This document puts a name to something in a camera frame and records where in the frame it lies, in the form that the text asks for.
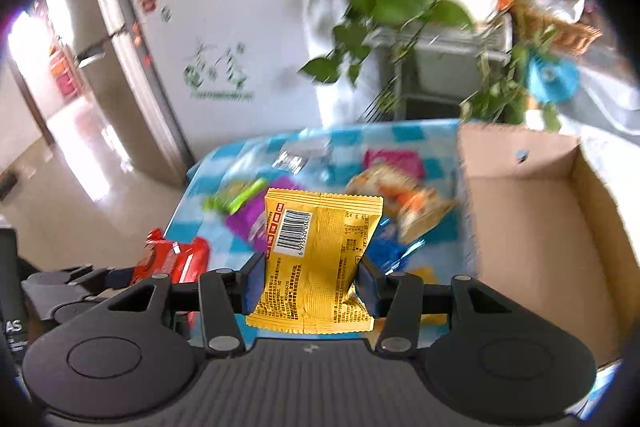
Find pink snack packet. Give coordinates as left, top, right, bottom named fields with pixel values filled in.
left=362, top=149, right=426, bottom=181

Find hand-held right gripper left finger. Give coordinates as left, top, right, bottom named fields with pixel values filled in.
left=92, top=252, right=266, bottom=354

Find brown wicker basket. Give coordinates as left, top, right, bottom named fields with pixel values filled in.
left=514, top=1, right=604, bottom=58

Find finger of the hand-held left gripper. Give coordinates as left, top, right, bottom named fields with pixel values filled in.
left=66, top=264, right=137, bottom=293

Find white cloth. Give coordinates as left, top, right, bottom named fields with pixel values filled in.
left=294, top=0, right=383, bottom=128

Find blue snack packet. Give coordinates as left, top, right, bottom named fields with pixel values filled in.
left=367, top=217, right=427, bottom=277

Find green snack packet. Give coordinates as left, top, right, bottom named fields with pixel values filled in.
left=204, top=178, right=269, bottom=214

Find purple snack packet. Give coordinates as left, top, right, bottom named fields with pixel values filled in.
left=225, top=177, right=302, bottom=254

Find blue checkered tablecloth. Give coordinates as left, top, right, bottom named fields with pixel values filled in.
left=165, top=119, right=477, bottom=344

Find small yellow snack packet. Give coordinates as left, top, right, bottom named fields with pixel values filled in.
left=409, top=265, right=449, bottom=326

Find red snack packet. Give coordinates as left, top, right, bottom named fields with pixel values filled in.
left=131, top=228, right=210, bottom=287

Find orange beige bread packet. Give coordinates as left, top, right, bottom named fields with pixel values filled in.
left=346, top=164, right=455, bottom=244

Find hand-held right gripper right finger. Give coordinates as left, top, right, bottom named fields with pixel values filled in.
left=359, top=254, right=532, bottom=354

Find silver snack packet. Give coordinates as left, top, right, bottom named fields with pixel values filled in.
left=272, top=141, right=332, bottom=174

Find brown cardboard box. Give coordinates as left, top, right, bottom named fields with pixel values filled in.
left=456, top=123, right=640, bottom=369

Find grey metal rack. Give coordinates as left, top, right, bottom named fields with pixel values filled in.
left=364, top=21, right=516, bottom=124

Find white refrigerator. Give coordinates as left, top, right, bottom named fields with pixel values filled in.
left=85, top=0, right=323, bottom=188

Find blue round object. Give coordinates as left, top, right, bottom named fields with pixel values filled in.
left=525, top=53, right=581, bottom=104

